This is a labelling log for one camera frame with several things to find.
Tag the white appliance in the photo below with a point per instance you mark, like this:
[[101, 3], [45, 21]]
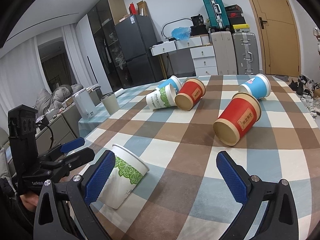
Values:
[[84, 104]]

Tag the dark glass cabinet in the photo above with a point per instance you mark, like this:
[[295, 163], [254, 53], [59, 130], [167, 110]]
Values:
[[106, 41]]

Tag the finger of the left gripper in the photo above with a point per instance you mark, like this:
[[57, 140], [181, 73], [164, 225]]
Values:
[[75, 158], [61, 149]]

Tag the beige suitcase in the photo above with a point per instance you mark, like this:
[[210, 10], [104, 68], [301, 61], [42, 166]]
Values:
[[224, 52]]

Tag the beige tumbler mug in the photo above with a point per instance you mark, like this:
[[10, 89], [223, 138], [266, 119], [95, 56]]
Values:
[[110, 102]]

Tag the white drawer desk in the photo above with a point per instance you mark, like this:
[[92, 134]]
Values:
[[192, 57]]

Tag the black bag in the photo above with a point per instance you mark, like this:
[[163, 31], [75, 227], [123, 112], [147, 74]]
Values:
[[199, 27]]

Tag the blue cup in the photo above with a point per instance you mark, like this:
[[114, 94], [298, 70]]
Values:
[[174, 81], [258, 87]]

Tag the blue cup far right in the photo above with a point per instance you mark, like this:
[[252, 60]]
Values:
[[258, 87]]

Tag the teal suitcase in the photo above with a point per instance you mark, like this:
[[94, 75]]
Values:
[[217, 15]]

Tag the large red paper cup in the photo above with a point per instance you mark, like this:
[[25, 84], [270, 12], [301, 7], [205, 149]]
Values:
[[242, 112]]

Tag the silver suitcase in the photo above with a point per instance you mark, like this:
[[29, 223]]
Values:
[[246, 53]]

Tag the black refrigerator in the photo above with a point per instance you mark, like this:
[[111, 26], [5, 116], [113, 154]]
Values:
[[136, 36]]

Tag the small red paper cup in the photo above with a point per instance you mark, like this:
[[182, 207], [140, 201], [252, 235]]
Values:
[[190, 94]]

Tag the stacked shoe boxes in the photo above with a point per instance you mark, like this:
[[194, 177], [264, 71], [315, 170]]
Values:
[[234, 14]]

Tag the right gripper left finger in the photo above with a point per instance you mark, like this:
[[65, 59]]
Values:
[[63, 210]]

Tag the light blue checkered tablecloth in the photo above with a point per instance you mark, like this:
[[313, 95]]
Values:
[[86, 126]]

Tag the blue plastic bag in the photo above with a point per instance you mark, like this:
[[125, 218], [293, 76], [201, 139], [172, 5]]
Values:
[[181, 33]]

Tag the person's left hand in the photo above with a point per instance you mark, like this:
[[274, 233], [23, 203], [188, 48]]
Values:
[[30, 201]]

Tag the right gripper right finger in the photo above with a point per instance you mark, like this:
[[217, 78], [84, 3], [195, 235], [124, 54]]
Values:
[[280, 219]]

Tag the wooden door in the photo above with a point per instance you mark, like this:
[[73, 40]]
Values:
[[278, 37]]

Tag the grey low cabinet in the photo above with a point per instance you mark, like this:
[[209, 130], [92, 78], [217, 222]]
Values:
[[64, 128]]

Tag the white green paper cup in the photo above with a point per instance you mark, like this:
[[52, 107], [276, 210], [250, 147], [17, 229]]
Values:
[[161, 98], [128, 171]]

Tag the blue cup far left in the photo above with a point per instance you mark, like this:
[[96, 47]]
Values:
[[174, 81]]

